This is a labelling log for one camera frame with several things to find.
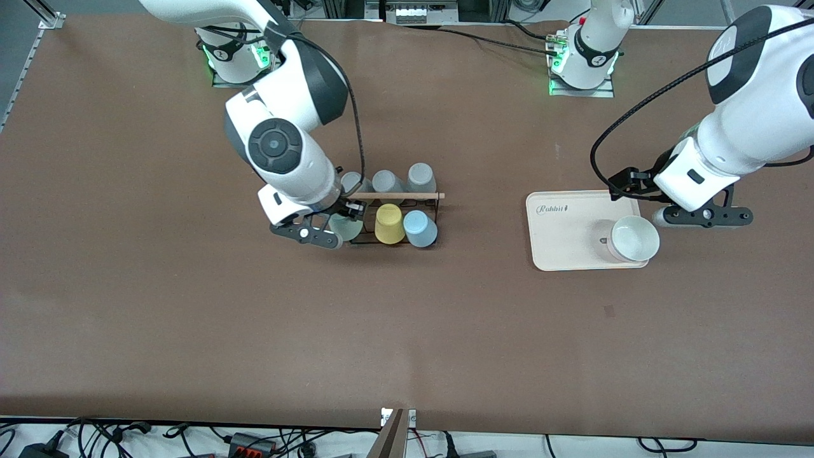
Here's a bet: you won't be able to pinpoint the pale green plastic cup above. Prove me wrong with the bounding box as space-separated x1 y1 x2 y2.
329 213 364 242

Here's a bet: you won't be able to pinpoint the light blue plastic cup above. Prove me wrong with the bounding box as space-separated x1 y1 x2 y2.
403 210 439 249

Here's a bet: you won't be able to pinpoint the yellow plastic cup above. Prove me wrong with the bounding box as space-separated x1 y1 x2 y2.
374 203 406 246

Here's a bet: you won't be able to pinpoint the white ceramic bowl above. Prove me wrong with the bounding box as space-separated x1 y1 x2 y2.
605 215 661 263

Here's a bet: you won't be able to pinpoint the beige rectangular Rabbit tray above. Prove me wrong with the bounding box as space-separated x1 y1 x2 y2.
526 191 650 272

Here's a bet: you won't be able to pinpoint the grey control device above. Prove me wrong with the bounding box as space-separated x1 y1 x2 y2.
382 0 459 26

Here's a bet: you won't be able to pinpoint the black box red buttons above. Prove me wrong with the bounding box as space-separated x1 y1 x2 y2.
228 432 279 456

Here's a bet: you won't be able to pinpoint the black power adapter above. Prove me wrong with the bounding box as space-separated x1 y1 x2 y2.
18 439 72 458

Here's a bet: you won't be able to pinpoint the wooden rack handle bar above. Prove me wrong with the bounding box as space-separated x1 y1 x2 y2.
349 192 446 200

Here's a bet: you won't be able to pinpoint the black cable clip bracket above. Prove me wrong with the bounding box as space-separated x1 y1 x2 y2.
608 167 663 203

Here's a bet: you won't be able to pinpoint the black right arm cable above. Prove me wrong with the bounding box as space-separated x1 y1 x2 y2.
264 22 367 185

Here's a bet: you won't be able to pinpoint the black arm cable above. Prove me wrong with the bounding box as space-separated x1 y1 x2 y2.
264 22 367 185
590 16 814 203

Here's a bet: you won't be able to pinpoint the black wire cup rack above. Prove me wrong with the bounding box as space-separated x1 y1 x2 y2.
331 191 446 247

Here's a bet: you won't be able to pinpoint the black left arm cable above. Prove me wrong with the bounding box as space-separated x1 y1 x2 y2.
590 16 814 203

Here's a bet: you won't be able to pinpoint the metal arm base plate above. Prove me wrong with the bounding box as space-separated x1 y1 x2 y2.
210 69 275 88
548 78 616 99

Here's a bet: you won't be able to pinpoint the black cable on table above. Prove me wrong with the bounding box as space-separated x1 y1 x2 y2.
401 22 560 57

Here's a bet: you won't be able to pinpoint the wooden camera stand post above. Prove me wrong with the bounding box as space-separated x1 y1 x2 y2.
367 408 408 458

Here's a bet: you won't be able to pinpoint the black looped floor cable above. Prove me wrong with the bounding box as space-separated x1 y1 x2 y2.
637 436 699 454

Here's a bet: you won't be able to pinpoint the black floor cable bundle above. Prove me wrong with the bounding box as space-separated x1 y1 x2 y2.
0 417 214 458

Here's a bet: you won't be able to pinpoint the aluminium frame profile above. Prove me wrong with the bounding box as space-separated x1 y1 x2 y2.
22 0 67 31

